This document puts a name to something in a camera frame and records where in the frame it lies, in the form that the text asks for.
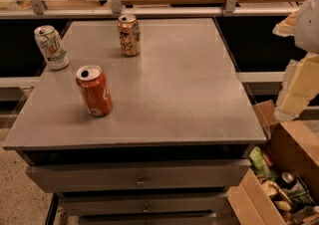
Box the grey drawer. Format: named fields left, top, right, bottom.
left=26, top=159, right=250, bottom=193
left=60, top=192, right=227, bottom=216
left=79, top=212, right=216, bottom=225

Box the white green 7up can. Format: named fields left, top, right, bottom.
left=34, top=25, right=70, bottom=70

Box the top grey drawer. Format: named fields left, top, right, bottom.
left=26, top=159, right=250, bottom=193

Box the grey drawer cabinet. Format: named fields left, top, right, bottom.
left=2, top=18, right=267, bottom=225

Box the orange patterned soda can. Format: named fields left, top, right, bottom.
left=118, top=14, right=141, bottom=56

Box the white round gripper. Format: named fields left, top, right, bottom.
left=272, top=0, right=319, bottom=121

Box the silver can in box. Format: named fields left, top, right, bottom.
left=276, top=172, right=295, bottom=188

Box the red coke can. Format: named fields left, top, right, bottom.
left=76, top=65, right=113, bottom=116

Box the bottom grey drawer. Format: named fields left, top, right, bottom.
left=79, top=212, right=216, bottom=225

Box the middle grey drawer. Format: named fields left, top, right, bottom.
left=60, top=192, right=227, bottom=216

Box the cardboard box of snacks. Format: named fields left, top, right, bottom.
left=228, top=101, right=319, bottom=225

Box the green snack bag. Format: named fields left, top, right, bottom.
left=249, top=146, right=272, bottom=179

